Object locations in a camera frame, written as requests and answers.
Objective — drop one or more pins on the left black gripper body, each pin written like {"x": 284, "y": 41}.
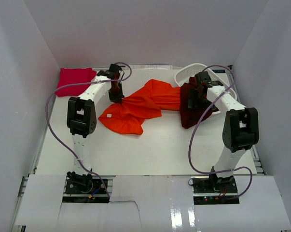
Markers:
{"x": 115, "y": 92}

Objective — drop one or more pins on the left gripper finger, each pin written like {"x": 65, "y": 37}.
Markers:
{"x": 120, "y": 100}
{"x": 114, "y": 101}

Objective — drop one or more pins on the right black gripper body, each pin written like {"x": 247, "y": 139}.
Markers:
{"x": 200, "y": 101}

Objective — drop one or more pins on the dark red t shirt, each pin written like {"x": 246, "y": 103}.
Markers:
{"x": 189, "y": 117}

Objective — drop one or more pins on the orange t shirt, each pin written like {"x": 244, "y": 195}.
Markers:
{"x": 148, "y": 102}

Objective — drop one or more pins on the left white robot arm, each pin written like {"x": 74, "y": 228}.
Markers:
{"x": 81, "y": 116}

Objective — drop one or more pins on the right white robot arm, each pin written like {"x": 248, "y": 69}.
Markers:
{"x": 240, "y": 131}

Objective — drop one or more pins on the white plastic basket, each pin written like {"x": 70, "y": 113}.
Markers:
{"x": 196, "y": 71}

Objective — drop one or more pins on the folded pink t shirt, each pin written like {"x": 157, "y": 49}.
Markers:
{"x": 74, "y": 76}

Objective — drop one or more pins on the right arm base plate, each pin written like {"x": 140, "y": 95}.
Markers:
{"x": 204, "y": 185}

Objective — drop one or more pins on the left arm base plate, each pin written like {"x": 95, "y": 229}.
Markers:
{"x": 84, "y": 185}

